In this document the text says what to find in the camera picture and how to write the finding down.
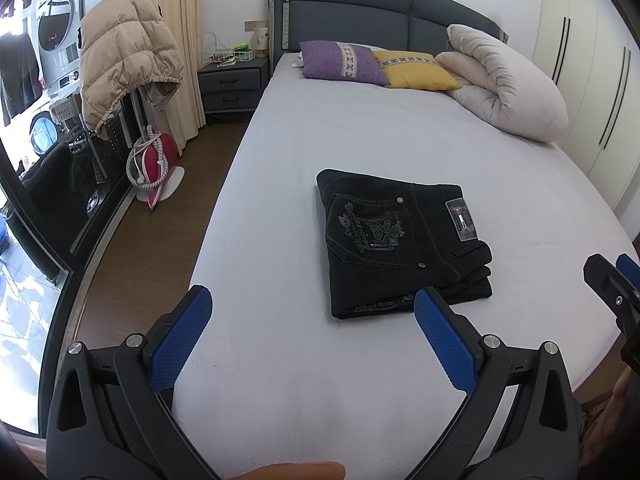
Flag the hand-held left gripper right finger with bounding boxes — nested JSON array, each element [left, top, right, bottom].
[[407, 286, 585, 480]]

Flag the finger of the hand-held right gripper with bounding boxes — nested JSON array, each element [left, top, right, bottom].
[[583, 253, 640, 334], [616, 253, 640, 283]]

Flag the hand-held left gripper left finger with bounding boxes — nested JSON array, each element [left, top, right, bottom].
[[44, 285, 214, 480]]

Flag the black denim pants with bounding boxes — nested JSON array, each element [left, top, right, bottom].
[[316, 169, 495, 320]]

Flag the person's left hand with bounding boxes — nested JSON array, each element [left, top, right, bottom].
[[239, 462, 347, 480]]

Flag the bed with white sheet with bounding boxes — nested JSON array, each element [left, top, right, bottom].
[[170, 50, 636, 480]]

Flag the cream folded duvet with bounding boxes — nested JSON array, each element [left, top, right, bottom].
[[436, 24, 570, 143]]

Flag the grey nightstand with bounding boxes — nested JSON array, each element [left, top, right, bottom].
[[197, 57, 271, 113]]

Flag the yellow pillow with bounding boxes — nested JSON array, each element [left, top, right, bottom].
[[371, 50, 462, 92]]

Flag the beige puffer jacket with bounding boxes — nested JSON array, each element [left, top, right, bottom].
[[79, 0, 185, 137]]

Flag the purple pillow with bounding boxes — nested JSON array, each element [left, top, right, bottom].
[[299, 41, 391, 86]]

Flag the dark hanging garment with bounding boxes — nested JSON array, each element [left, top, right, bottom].
[[0, 32, 42, 128]]

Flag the beige curtain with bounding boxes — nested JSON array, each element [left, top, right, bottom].
[[144, 0, 208, 153]]

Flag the grey padded headboard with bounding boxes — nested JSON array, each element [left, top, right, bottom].
[[269, 0, 510, 56]]

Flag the white washing machine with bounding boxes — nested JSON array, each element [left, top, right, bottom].
[[30, 0, 85, 96]]

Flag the pink appliance with cord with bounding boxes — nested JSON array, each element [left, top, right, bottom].
[[126, 125, 187, 209]]

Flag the white wardrobe with black handles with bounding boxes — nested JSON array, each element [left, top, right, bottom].
[[530, 0, 640, 241]]

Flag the white wire rack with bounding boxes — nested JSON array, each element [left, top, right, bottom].
[[202, 32, 236, 64]]

